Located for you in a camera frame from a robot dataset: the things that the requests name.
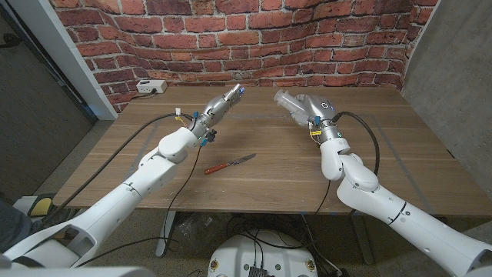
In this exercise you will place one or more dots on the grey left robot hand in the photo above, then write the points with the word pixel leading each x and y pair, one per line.
pixel 217 109

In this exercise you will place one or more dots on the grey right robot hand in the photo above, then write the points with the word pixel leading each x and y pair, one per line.
pixel 317 111

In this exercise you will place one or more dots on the clear plastic syringe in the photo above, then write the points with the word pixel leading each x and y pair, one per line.
pixel 286 101

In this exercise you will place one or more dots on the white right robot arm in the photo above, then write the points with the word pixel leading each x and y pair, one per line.
pixel 384 200

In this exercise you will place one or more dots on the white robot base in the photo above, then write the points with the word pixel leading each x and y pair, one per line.
pixel 238 254

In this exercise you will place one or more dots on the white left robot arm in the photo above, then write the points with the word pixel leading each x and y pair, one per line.
pixel 142 188

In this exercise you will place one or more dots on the white power box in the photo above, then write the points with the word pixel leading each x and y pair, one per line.
pixel 150 86

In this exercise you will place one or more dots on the brick print backdrop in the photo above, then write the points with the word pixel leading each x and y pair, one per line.
pixel 250 38

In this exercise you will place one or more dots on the clear plastic bag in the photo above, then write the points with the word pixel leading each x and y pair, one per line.
pixel 200 229

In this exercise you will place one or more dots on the metal table leg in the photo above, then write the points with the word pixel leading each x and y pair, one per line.
pixel 165 234
pixel 364 246

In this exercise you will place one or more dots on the white pillar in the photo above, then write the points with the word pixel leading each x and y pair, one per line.
pixel 57 50

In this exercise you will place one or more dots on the dark partition panel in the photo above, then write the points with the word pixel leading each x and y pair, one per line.
pixel 34 115

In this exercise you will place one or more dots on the yellow and black foot pedal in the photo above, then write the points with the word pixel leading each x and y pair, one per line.
pixel 40 205

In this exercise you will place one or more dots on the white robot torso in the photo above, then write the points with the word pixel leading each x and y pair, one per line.
pixel 77 272

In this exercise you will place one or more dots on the person in dark jeans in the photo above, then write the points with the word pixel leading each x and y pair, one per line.
pixel 15 227

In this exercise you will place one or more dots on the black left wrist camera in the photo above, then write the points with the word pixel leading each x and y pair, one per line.
pixel 209 135

